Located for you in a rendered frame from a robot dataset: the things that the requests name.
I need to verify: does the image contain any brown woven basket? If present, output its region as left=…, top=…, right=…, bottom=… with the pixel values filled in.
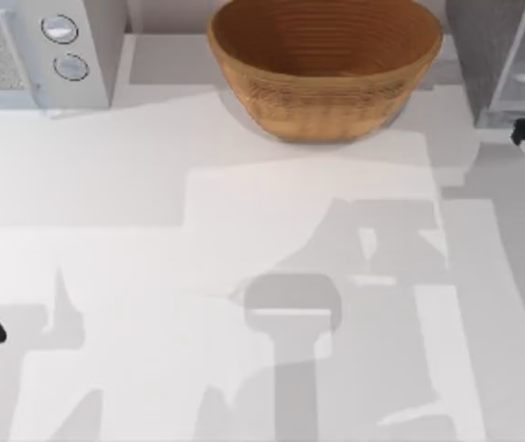
left=206, top=0, right=444, bottom=144

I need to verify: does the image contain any round microwave knob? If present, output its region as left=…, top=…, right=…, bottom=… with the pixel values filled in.
left=40, top=14, right=80, bottom=45
left=52, top=52, right=91, bottom=82

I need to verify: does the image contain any pale microwave oven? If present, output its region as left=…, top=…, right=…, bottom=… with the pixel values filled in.
left=0, top=0, right=130, bottom=111

